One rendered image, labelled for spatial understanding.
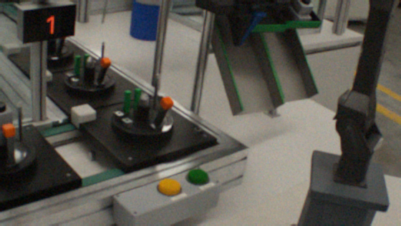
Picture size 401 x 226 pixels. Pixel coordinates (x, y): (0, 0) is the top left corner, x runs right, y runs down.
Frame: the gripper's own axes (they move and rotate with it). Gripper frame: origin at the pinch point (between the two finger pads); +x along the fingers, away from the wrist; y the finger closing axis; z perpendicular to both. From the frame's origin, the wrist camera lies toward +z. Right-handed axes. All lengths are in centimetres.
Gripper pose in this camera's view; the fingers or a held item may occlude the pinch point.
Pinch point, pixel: (239, 28)
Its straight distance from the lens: 90.1
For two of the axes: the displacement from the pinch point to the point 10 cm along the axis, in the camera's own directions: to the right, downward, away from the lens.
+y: -7.5, 2.0, -6.3
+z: -6.5, -4.1, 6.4
